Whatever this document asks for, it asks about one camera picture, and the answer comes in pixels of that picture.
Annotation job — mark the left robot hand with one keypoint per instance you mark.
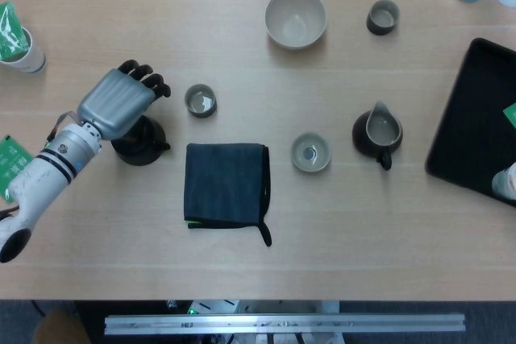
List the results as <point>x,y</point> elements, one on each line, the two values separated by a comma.
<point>115,98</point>

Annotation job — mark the black teapot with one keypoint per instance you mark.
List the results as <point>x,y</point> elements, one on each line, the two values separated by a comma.
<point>141,148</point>

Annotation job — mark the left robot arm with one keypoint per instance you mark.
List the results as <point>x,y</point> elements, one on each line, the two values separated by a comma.
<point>48,171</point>

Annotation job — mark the dark cylindrical teacup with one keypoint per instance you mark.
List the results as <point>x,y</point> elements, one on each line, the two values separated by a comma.
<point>200,102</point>
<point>382,17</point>

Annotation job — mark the plain white paper cup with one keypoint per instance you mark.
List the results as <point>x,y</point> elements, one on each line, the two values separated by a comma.
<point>34,58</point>

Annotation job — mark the green tea packet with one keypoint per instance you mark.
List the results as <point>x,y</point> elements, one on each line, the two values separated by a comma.
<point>12,158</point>
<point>512,116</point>
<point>12,31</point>

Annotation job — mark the dark grey folded cloth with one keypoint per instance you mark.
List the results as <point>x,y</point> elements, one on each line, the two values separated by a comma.
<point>221,183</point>

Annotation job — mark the large beige bowl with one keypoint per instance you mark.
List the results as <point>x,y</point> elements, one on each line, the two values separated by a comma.
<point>296,17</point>

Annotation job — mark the small shallow beige teacup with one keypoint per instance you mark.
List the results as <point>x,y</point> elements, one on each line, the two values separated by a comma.
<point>310,152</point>

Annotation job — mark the dark ceramic pitcher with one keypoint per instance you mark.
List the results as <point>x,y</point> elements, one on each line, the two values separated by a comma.
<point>360,138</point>

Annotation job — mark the black plastic tray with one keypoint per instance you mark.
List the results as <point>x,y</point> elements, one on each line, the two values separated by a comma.
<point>471,126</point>

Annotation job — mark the leaf printed paper cup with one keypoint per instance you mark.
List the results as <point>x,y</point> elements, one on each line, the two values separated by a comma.
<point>504,183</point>

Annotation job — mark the aluminium profile rail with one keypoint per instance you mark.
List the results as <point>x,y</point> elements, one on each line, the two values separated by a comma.
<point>282,323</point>

